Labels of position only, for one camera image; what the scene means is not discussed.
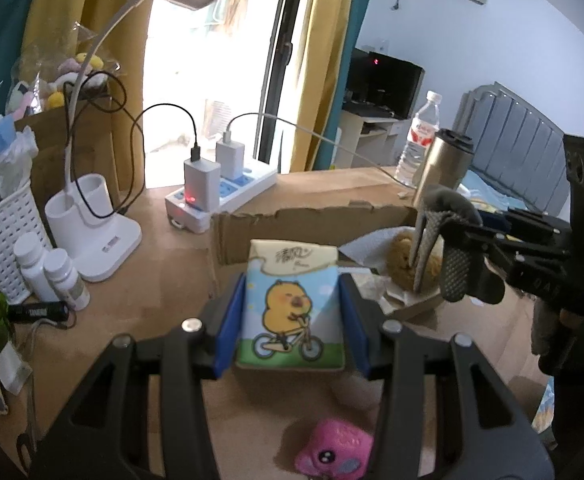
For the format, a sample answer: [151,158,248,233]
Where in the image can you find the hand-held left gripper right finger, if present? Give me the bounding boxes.
[338,272,556,480]

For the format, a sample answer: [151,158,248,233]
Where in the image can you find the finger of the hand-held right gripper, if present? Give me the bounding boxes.
[440,209,573,262]
[464,250,507,306]

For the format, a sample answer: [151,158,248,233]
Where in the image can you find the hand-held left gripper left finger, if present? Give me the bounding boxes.
[29,272,247,480]

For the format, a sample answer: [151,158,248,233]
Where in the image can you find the grey patterned sock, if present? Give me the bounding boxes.
[414,184,483,304]

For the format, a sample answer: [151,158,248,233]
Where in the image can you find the cartoon print tissue pack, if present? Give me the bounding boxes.
[235,238,349,372]

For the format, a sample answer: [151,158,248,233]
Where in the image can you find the white paper towel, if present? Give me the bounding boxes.
[339,229,409,272]

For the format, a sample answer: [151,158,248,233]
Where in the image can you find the brown plush toy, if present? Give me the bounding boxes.
[388,232,445,292]

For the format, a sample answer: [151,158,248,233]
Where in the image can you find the brown cardboard box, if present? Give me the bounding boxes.
[209,165,445,321]

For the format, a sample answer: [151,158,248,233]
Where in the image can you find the grey bed headboard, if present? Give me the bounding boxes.
[450,81,573,212]

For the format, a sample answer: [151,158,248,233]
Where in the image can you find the steel tumbler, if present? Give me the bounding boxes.
[414,128,475,212]

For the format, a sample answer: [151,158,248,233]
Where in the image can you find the pink plush toy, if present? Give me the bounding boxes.
[294,417,375,479]

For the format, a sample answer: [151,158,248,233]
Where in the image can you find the white power strip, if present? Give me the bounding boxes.
[165,157,278,235]

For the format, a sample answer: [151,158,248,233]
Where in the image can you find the clear water bottle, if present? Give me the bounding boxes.
[394,90,444,187]

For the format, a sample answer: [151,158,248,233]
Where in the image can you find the white desk lamp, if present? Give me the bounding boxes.
[44,0,237,284]

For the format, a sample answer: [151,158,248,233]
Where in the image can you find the white pill bottle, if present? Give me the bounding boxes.
[44,248,92,312]
[13,232,56,302]

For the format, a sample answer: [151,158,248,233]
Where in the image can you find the white computer desk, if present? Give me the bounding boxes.
[332,109,413,172]

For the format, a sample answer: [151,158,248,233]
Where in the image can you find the black flashlight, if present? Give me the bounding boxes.
[7,301,69,324]

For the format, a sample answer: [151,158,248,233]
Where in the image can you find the black monitor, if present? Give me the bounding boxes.
[349,48,425,119]

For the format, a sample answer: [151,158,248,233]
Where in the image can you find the grey balcony appliance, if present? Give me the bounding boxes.
[206,99,233,142]

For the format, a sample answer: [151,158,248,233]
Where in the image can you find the white plastic basket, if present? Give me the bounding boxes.
[0,179,53,306]

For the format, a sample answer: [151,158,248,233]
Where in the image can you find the brown paper bag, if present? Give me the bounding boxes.
[14,94,124,207]

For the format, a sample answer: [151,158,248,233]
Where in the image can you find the black scissors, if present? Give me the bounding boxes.
[15,429,39,477]

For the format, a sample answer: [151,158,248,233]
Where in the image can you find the white plastic bag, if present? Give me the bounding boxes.
[0,127,41,199]

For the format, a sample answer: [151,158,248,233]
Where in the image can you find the bag of plush toys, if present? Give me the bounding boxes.
[6,20,124,114]

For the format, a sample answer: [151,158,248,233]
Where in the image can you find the white charger with black cable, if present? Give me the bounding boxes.
[183,146,221,212]

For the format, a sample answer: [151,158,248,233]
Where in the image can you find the white charger with grey cable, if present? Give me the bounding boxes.
[215,131,246,181]

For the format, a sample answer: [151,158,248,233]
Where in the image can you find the grey charging cable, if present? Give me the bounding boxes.
[224,112,419,192]

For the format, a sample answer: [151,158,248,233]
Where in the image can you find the black charging cable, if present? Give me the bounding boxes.
[129,103,203,161]

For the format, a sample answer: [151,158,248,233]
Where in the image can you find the black lamp cable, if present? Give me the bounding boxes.
[64,70,146,219]

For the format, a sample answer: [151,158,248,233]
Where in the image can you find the dark door frame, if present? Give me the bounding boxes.
[256,0,319,162]

